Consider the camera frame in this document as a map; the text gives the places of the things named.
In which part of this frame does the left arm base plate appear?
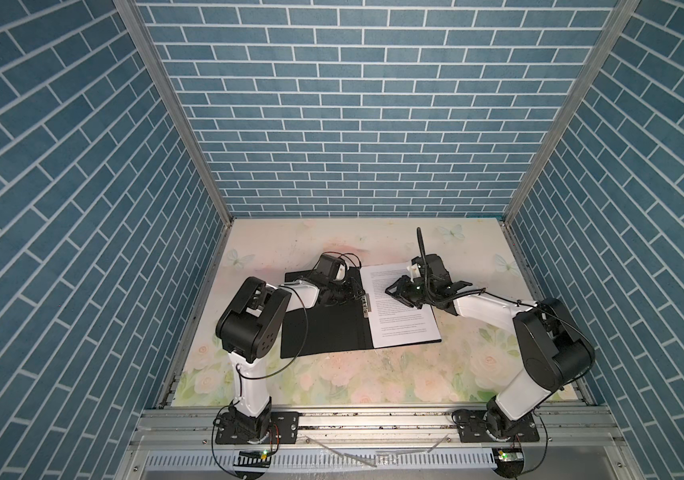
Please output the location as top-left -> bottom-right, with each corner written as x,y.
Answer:
214,409 -> 300,445

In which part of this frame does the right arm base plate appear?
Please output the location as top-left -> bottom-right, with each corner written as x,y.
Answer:
451,409 -> 540,443

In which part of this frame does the white cable duct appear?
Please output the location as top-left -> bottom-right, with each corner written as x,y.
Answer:
144,448 -> 497,473

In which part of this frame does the white text document sheet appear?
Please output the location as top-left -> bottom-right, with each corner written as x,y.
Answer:
360,262 -> 441,349

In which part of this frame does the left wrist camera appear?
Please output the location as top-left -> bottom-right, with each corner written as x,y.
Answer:
313,253 -> 347,284

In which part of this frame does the aluminium corner post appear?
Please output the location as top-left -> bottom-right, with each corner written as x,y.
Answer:
112,0 -> 234,226
502,0 -> 643,226

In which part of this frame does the aluminium corner post right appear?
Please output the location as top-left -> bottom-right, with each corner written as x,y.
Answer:
502,0 -> 643,226

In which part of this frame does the aluminium corner post left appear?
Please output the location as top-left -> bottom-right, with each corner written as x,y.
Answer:
112,0 -> 234,226

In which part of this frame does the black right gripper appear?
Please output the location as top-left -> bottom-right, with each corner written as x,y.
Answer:
383,274 -> 434,309

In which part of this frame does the metal folder clip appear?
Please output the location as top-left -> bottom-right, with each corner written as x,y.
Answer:
361,292 -> 372,318

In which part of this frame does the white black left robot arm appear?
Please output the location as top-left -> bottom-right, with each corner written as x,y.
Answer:
215,269 -> 372,444

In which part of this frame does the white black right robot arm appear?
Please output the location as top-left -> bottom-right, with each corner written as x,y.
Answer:
385,275 -> 596,441

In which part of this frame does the orange file folder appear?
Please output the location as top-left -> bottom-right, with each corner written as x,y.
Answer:
279,263 -> 443,360

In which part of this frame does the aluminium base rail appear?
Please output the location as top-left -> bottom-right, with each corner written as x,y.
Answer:
117,402 -> 642,479

